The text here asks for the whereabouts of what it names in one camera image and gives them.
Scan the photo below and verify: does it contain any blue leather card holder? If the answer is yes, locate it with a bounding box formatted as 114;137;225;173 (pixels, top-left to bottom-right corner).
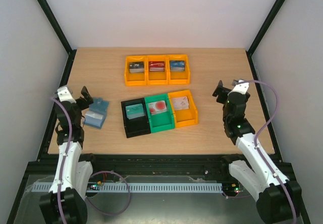
84;97;109;129

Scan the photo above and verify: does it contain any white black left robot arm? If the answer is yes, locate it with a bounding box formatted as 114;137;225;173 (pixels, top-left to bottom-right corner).
39;86;93;223

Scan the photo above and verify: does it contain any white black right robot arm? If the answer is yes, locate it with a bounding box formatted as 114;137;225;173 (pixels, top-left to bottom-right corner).
212;80;302;223

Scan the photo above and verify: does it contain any white patterned card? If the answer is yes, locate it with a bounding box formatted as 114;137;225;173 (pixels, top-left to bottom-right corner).
172;96;189;110

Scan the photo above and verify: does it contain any teal credit card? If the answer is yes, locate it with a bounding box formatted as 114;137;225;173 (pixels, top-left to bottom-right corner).
125;103;145;120

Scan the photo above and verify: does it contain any blue card in rear bin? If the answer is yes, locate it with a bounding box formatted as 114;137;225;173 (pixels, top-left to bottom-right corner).
170;60;186;72

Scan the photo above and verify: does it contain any dark card in rear bin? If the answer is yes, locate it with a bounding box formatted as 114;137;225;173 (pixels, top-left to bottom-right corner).
129;61;145;74

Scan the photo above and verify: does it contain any white red circle card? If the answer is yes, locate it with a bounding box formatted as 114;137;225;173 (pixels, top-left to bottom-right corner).
148;100;168;115

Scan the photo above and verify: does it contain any red card in rear bin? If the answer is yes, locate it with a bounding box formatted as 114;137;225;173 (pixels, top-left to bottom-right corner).
148;61;166;72

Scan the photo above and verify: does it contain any orange front plastic bin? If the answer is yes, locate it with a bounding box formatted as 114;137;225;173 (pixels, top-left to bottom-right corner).
168;90;198;128

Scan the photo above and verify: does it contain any orange rear triple bin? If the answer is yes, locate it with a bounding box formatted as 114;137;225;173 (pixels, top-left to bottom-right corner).
124;54;191;86

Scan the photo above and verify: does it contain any black plastic bin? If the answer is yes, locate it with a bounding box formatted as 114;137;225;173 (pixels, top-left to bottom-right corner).
121;98;151;138

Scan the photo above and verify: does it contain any green plastic bin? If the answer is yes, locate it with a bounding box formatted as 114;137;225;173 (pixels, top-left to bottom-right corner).
144;94;175;133

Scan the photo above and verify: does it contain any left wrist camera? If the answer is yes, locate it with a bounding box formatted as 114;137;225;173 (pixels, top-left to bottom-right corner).
53;85;76;103

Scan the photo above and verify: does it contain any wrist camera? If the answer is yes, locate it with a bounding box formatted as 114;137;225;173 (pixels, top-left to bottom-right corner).
230;79;249;95
53;85;76;103

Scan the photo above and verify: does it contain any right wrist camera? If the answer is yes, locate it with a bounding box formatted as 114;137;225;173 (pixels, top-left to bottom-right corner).
230;79;249;95

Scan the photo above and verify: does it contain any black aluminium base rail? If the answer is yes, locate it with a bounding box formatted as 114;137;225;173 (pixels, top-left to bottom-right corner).
24;153;296;181

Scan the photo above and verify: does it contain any light blue slotted cable duct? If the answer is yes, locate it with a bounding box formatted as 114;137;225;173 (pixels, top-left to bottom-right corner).
30;182;223;193

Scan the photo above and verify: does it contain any black frame post left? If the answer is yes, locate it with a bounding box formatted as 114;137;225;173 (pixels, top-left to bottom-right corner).
26;0;76;55

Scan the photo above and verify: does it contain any black frame post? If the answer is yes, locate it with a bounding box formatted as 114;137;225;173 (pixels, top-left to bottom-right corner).
247;0;297;55
26;0;76;55

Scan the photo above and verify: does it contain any black frame post right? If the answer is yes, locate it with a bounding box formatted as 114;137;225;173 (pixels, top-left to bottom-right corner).
247;0;297;55

